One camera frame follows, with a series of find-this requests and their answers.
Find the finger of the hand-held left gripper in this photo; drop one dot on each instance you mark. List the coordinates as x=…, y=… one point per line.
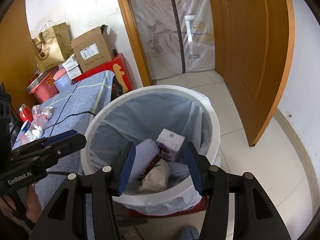
x=62, y=137
x=72, y=142

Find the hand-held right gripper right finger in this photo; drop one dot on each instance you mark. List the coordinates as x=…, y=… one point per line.
x=196, y=172

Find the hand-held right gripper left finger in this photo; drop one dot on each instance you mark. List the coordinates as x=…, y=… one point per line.
x=126, y=170

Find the white fluffy brush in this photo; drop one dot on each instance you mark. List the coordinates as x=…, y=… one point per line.
x=145, y=155

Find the white tissue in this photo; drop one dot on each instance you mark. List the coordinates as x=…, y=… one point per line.
x=37, y=131
x=47, y=112

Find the pink white wrapper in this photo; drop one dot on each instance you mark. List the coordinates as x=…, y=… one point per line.
x=40, y=120

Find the white bag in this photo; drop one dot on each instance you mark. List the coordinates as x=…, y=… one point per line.
x=155, y=177

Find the blue white packet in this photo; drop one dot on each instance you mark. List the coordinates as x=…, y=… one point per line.
x=27, y=128

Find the purple white drink carton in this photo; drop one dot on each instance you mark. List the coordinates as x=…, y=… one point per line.
x=171, y=140

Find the white round waste bin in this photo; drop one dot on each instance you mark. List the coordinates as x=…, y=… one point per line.
x=215, y=135

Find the translucent plastic bin liner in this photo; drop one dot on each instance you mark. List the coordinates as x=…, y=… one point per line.
x=150, y=112

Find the person's left hand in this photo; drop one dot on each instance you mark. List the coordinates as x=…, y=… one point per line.
x=35, y=202

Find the red flask with metal lid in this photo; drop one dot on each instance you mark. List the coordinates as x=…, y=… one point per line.
x=26, y=115

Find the pink plastic tub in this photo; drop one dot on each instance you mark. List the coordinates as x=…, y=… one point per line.
x=43, y=91

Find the lavender round container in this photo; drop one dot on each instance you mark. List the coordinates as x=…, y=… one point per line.
x=62, y=83

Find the gold striped flat box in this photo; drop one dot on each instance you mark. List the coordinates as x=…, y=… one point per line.
x=40, y=80

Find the person's leg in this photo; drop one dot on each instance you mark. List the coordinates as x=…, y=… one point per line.
x=187, y=233

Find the dark floral cloth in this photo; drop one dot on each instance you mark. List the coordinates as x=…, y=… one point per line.
x=117, y=87

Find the large red gift box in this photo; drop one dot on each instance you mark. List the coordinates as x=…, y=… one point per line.
x=120, y=72

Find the brown cardboard box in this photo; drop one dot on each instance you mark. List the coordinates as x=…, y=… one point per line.
x=92, y=50

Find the gold paper carrier bag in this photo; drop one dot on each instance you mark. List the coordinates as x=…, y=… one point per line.
x=51, y=45

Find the plain wooden door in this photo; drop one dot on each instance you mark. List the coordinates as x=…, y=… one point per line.
x=15, y=42

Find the panelled wooden door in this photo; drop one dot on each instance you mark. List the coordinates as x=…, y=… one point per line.
x=250, y=55

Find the cat print door curtain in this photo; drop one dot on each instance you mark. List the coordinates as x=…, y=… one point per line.
x=175, y=17

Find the wooden door frame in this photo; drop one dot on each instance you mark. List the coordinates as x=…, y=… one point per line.
x=132, y=30

